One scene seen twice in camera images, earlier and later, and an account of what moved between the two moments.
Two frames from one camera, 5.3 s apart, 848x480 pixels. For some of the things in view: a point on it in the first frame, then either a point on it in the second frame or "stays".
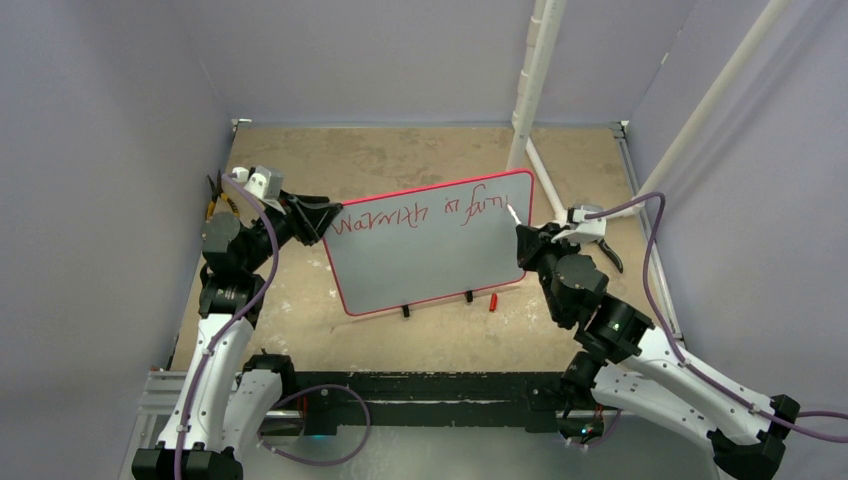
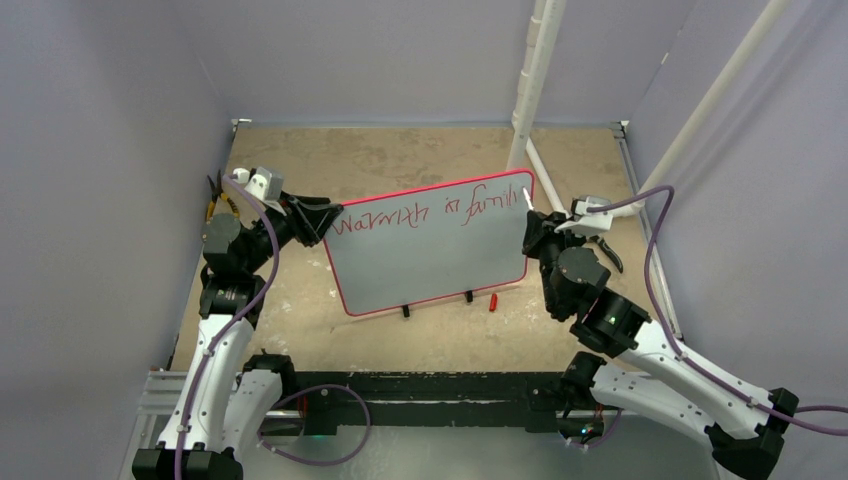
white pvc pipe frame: [543, 29] stays
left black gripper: [307, 216] stays
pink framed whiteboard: [429, 243] stays
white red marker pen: [516, 218] → [528, 199]
